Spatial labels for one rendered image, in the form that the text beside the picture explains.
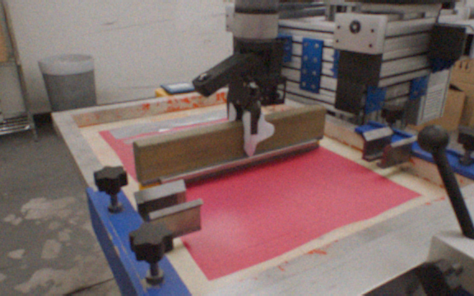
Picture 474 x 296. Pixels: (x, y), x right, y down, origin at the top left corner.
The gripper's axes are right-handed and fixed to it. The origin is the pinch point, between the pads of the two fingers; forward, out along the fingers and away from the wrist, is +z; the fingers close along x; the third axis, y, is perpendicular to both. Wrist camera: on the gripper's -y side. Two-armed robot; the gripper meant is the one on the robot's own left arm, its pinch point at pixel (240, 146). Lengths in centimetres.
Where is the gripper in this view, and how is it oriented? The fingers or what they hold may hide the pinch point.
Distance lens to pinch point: 75.2
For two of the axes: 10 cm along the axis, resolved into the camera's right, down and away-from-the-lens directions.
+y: 8.6, -1.7, 4.8
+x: -5.1, -3.5, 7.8
